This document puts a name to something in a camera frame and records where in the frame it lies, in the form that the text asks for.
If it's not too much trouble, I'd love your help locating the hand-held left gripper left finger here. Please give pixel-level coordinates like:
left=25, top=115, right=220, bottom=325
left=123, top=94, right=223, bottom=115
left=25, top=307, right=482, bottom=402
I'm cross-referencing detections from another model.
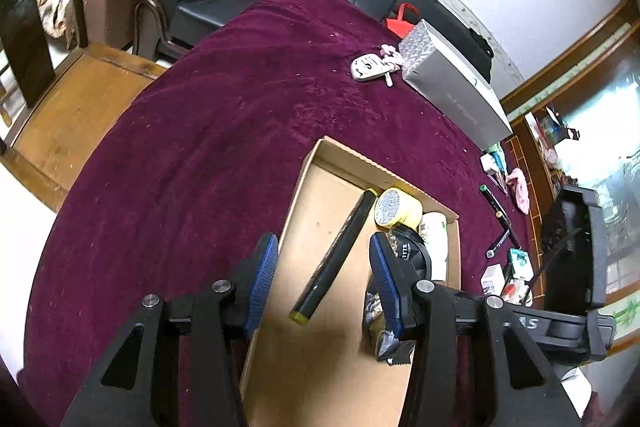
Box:
left=60, top=232, right=281, bottom=427

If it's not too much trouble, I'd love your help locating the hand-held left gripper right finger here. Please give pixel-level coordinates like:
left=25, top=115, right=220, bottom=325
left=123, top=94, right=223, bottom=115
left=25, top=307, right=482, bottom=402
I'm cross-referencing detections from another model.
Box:
left=369, top=232, right=583, bottom=427

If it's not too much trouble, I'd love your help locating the black snack packet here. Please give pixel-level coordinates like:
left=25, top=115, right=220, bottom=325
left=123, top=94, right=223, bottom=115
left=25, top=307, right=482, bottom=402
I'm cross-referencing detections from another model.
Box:
left=362, top=227, right=433, bottom=365

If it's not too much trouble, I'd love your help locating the black marker yellow-green cap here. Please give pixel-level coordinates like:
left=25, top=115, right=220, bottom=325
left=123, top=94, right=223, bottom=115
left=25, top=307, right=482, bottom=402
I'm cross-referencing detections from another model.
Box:
left=289, top=189, right=377, bottom=325

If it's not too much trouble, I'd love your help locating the shallow cardboard box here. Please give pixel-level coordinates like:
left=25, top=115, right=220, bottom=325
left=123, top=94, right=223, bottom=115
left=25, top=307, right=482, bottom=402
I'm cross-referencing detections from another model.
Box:
left=240, top=136, right=461, bottom=427

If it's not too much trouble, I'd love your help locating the clear pack with red discs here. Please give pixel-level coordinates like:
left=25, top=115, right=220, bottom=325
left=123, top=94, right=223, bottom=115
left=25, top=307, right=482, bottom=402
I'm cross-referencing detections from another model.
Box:
left=500, top=279, right=531, bottom=305

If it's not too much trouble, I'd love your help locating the white plastic bottle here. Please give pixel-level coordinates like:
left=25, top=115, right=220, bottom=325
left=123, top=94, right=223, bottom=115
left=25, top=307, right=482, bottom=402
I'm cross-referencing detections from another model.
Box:
left=419, top=212, right=448, bottom=283

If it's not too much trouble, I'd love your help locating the yellow tape roll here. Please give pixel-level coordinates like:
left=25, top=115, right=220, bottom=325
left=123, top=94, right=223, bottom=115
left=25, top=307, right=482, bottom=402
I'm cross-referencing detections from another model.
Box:
left=374, top=187, right=423, bottom=230

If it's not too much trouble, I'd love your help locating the small teal box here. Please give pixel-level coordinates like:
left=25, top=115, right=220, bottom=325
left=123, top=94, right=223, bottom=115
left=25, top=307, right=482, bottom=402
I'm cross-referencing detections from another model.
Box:
left=507, top=248, right=532, bottom=280

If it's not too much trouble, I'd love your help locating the black marker purple cap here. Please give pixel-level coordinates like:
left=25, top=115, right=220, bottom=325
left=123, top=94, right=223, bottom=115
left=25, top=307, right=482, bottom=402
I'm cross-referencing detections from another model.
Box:
left=486, top=227, right=512, bottom=258

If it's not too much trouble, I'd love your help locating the pink cloth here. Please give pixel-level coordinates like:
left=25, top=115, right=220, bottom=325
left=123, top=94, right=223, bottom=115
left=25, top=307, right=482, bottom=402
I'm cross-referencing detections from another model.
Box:
left=505, top=168, right=530, bottom=214

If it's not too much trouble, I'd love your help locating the black marker green cap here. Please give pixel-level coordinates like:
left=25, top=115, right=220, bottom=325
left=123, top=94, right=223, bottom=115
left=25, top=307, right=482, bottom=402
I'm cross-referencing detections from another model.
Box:
left=479, top=183, right=523, bottom=250

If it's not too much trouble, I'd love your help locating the maroon tablecloth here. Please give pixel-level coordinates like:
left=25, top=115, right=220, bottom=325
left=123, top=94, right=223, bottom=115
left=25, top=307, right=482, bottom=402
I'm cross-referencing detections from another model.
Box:
left=22, top=0, right=546, bottom=427

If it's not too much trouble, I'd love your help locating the wooden glass cabinet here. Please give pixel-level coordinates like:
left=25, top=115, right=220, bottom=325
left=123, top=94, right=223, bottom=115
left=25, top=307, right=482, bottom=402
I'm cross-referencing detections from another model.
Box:
left=500, top=0, right=640, bottom=358

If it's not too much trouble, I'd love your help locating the long grey box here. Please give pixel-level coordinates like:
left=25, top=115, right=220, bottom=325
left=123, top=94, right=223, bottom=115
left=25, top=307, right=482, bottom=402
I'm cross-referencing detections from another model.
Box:
left=400, top=19, right=513, bottom=146

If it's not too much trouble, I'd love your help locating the white key case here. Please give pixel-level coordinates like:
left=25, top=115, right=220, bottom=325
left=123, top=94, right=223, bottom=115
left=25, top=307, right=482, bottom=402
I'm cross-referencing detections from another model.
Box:
left=350, top=53, right=396, bottom=86

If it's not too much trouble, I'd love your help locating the pink scrunchie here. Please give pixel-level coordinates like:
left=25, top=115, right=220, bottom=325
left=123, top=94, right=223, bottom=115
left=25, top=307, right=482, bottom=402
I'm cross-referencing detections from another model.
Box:
left=381, top=43, right=406, bottom=70

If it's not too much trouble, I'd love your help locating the wooden chair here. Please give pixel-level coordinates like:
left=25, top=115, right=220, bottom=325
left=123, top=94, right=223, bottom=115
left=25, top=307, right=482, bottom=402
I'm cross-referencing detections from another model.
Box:
left=0, top=0, right=168, bottom=212

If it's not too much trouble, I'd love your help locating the red bag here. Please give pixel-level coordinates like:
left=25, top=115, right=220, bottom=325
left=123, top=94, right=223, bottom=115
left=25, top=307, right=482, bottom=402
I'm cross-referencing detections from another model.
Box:
left=385, top=3, right=421, bottom=40

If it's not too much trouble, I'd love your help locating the black cable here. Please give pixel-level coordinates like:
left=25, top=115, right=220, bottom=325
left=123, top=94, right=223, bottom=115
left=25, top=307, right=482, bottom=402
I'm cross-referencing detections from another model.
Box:
left=531, top=231, right=586, bottom=289

